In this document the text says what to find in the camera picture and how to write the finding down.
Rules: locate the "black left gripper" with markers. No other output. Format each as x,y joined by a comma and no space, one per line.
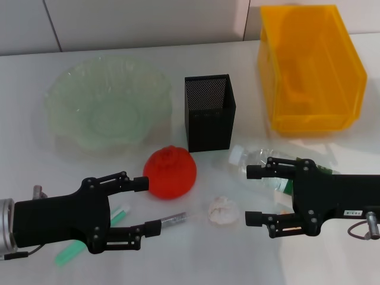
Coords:
59,219

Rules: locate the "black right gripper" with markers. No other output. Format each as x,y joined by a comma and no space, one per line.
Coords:
323,196

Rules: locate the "white paper ball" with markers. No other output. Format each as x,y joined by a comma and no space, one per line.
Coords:
222,211

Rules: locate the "red knitted toy orange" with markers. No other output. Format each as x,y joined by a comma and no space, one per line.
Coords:
170,175

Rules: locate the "clear water bottle green label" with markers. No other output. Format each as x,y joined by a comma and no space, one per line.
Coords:
239,155

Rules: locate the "green white pen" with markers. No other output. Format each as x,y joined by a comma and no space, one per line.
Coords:
66,252

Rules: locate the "black mesh pen holder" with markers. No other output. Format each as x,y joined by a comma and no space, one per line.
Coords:
207,127

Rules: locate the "green glass fruit plate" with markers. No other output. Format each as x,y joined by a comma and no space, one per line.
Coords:
98,107

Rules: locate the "silver glitter marker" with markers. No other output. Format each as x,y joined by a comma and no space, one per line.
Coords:
175,219

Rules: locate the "yellow plastic bin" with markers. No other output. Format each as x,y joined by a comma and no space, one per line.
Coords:
311,74

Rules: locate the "silver right wrist connector post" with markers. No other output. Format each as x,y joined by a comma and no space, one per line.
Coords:
373,224

